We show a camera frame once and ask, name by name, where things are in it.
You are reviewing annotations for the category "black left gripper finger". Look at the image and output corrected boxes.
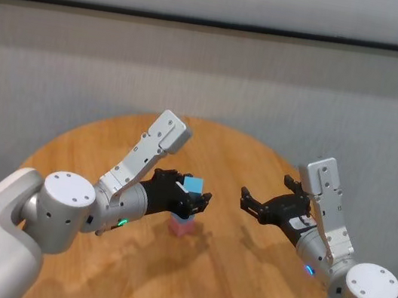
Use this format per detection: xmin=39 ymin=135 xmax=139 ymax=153
xmin=182 ymin=188 xmax=214 ymax=223
xmin=155 ymin=166 xmax=196 ymax=187

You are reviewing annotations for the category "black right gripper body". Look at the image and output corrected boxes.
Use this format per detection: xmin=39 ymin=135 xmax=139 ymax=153
xmin=258 ymin=187 xmax=324 ymax=250

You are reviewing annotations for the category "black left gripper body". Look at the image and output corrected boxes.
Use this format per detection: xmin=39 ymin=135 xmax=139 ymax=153
xmin=133 ymin=164 xmax=201 ymax=224

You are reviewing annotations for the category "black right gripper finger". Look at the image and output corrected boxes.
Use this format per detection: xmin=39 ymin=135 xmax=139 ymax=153
xmin=236 ymin=185 xmax=274 ymax=223
xmin=280 ymin=174 xmax=314 ymax=201

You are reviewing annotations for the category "pink cube block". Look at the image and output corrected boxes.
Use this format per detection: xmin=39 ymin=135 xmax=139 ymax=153
xmin=167 ymin=212 xmax=197 ymax=240

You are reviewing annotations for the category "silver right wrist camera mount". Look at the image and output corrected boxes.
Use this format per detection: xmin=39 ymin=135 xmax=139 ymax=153
xmin=283 ymin=152 xmax=370 ymax=270

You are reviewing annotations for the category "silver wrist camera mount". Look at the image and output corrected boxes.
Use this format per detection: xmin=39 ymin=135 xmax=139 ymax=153
xmin=96 ymin=100 xmax=196 ymax=207
xmin=283 ymin=152 xmax=370 ymax=270

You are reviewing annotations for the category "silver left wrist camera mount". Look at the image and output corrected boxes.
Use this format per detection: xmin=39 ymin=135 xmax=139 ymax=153
xmin=96 ymin=100 xmax=196 ymax=207

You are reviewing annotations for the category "silver black cable connector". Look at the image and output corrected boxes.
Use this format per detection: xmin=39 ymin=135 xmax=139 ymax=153
xmin=93 ymin=221 xmax=122 ymax=240

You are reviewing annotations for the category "black wall trim strip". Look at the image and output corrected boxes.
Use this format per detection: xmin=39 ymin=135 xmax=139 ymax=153
xmin=15 ymin=0 xmax=398 ymax=64

